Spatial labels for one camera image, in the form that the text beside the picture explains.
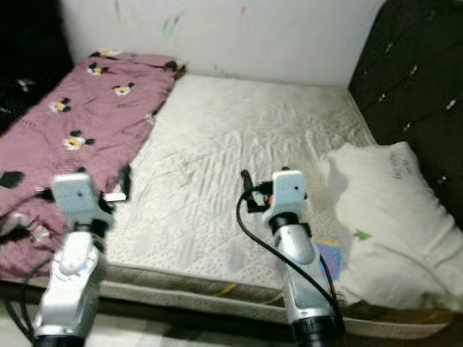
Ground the colourful children's book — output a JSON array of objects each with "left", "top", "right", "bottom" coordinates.
[{"left": 313, "top": 237, "right": 344, "bottom": 283}]

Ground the white pillow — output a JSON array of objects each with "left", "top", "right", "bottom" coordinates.
[{"left": 326, "top": 141, "right": 463, "bottom": 313}]

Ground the white quilted mattress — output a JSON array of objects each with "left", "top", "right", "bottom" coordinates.
[{"left": 0, "top": 74, "right": 463, "bottom": 339}]

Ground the pink cartoon mouse blanket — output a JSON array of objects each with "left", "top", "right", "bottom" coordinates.
[{"left": 0, "top": 49, "right": 186, "bottom": 281}]

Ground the white red striped garment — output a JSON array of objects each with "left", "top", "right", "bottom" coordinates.
[{"left": 7, "top": 214, "right": 53, "bottom": 242}]

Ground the dark bed base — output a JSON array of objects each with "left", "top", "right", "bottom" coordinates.
[{"left": 0, "top": 278, "right": 463, "bottom": 347}]

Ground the black bag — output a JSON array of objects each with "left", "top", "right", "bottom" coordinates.
[{"left": 0, "top": 0, "right": 77, "bottom": 131}]

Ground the black tufted headboard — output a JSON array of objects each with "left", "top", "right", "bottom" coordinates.
[{"left": 349, "top": 0, "right": 463, "bottom": 210}]

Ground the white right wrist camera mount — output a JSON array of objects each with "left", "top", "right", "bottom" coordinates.
[{"left": 263, "top": 169, "right": 309, "bottom": 231}]

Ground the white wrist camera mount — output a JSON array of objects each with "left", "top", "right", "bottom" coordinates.
[
  {"left": 52, "top": 173, "right": 115, "bottom": 231},
  {"left": 263, "top": 169, "right": 309, "bottom": 231}
]

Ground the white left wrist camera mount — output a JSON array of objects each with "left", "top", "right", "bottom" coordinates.
[{"left": 52, "top": 173, "right": 115, "bottom": 231}]

